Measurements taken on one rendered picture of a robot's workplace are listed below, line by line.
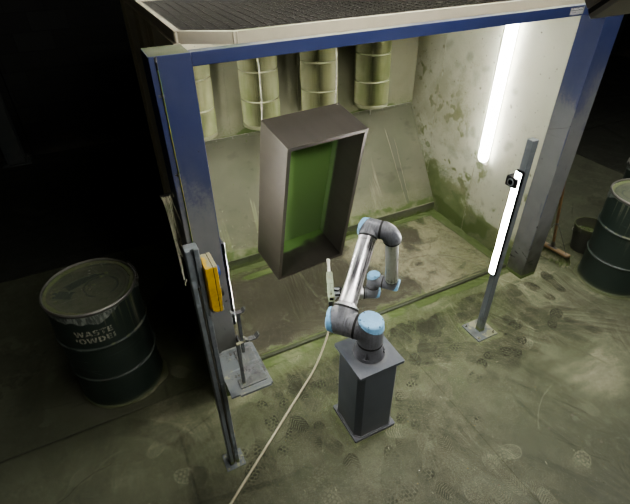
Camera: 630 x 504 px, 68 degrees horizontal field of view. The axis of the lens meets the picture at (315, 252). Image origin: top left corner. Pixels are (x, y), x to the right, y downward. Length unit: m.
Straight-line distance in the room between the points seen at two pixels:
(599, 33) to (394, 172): 2.23
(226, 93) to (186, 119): 2.08
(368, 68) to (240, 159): 1.42
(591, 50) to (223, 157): 2.98
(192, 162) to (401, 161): 3.17
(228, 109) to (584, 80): 2.80
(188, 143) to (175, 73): 0.32
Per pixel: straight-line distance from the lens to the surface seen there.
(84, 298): 3.19
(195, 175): 2.39
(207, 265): 2.03
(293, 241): 3.91
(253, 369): 2.57
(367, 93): 4.56
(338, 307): 2.70
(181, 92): 2.24
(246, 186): 4.43
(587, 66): 3.92
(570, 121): 4.02
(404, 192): 5.12
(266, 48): 2.32
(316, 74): 4.21
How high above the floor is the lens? 2.76
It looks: 36 degrees down
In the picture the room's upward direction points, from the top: 1 degrees counter-clockwise
